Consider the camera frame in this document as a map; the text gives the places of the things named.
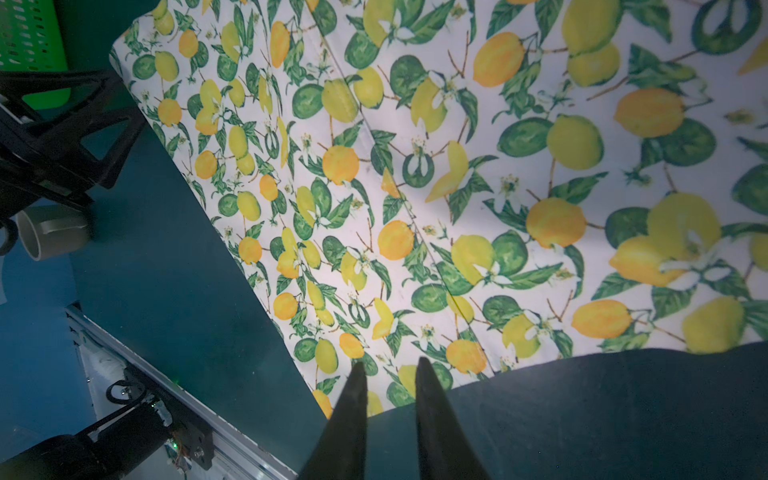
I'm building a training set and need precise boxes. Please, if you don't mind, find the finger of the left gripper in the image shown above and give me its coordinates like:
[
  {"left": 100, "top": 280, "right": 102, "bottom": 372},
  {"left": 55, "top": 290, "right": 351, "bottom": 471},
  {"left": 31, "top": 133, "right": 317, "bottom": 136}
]
[{"left": 1, "top": 71, "right": 146, "bottom": 219}]

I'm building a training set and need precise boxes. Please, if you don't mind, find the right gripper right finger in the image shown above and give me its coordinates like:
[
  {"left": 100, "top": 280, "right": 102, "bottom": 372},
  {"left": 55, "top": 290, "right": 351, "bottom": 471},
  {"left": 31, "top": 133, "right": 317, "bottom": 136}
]
[{"left": 415, "top": 357, "right": 490, "bottom": 479}]

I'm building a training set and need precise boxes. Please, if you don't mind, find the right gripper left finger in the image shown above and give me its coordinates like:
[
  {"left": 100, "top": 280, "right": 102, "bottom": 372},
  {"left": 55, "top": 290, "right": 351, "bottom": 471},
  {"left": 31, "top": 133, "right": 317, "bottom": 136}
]
[{"left": 297, "top": 363, "right": 368, "bottom": 479}]

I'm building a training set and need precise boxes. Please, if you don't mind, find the lemon print skirt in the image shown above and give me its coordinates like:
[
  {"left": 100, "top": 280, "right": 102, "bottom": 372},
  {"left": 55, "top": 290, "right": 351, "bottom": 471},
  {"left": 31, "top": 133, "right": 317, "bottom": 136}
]
[{"left": 109, "top": 0, "right": 767, "bottom": 415}]

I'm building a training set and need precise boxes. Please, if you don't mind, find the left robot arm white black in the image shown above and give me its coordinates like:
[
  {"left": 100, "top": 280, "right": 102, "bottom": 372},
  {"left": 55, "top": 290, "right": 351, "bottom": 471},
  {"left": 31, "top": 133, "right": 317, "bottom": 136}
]
[{"left": 1, "top": 71, "right": 170, "bottom": 479}]

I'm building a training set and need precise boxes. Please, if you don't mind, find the green plastic basket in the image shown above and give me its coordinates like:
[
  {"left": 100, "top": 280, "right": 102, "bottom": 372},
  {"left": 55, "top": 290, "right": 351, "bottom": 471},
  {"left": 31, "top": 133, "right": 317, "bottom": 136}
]
[{"left": 1, "top": 0, "right": 68, "bottom": 73}]

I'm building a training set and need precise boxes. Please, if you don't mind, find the grey ceramic mug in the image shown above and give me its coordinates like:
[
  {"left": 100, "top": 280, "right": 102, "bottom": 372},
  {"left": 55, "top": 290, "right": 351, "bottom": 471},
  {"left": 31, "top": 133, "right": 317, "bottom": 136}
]
[{"left": 16, "top": 205, "right": 92, "bottom": 262}]

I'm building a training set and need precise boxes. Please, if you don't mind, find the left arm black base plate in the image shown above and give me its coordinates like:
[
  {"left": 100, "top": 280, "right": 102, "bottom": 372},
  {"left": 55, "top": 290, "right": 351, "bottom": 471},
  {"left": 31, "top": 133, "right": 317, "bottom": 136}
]
[{"left": 124, "top": 366, "right": 214, "bottom": 471}]

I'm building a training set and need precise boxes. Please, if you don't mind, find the aluminium rail base frame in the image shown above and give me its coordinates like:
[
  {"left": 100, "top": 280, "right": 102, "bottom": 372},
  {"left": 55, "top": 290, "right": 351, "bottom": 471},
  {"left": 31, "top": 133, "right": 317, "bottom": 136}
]
[{"left": 66, "top": 303, "right": 297, "bottom": 479}]

